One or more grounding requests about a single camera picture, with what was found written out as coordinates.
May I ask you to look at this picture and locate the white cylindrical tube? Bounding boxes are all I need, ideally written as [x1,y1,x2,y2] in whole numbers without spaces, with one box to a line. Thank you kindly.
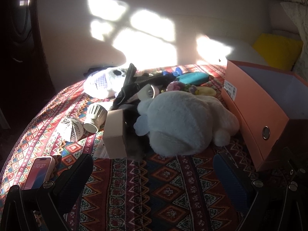
[137,84,160,101]

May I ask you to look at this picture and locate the orange cardboard box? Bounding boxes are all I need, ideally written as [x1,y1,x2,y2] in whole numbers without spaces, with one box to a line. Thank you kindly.
[221,61,307,171]

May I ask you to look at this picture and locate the large white plush rabbit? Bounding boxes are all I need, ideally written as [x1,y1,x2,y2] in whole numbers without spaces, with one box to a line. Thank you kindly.
[134,91,240,157]

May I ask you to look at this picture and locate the teal glasses case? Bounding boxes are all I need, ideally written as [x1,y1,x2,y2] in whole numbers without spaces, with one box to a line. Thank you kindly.
[176,72,209,86]

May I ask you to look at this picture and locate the small tan cardboard box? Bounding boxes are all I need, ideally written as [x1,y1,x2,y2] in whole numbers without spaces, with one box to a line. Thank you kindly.
[102,110,127,159]

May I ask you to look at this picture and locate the artificial flower bunch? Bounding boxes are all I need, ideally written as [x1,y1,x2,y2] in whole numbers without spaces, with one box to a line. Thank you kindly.
[166,81,216,96]

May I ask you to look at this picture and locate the smartphone pink case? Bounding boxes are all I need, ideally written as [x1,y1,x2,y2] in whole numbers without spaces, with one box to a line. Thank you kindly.
[23,156,55,190]

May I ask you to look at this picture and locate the blue plastic toy figure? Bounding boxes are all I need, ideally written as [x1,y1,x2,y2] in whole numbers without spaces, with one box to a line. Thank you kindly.
[162,67,183,77]

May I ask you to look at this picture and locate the white lace pillow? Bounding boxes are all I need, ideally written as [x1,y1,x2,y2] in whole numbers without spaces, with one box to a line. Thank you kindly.
[280,2,308,81]

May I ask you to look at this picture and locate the white LED light bulb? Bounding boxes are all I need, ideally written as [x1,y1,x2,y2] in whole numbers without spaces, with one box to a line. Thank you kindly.
[83,103,108,133]

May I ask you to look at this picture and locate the black object behind table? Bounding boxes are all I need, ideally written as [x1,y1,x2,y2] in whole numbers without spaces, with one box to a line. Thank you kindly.
[84,65,114,78]

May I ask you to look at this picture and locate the patterned red tablecloth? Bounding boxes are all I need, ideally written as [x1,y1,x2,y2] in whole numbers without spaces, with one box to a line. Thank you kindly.
[1,82,255,230]

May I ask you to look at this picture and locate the yellow cushion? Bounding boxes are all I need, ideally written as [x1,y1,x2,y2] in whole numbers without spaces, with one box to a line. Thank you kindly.
[253,33,303,71]

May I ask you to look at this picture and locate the black cloth garment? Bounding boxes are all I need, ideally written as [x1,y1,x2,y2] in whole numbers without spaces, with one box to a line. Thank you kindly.
[112,63,176,110]

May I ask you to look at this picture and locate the white plush bear gingham patch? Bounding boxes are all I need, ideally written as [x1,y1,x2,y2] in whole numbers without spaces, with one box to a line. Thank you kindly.
[83,67,128,100]

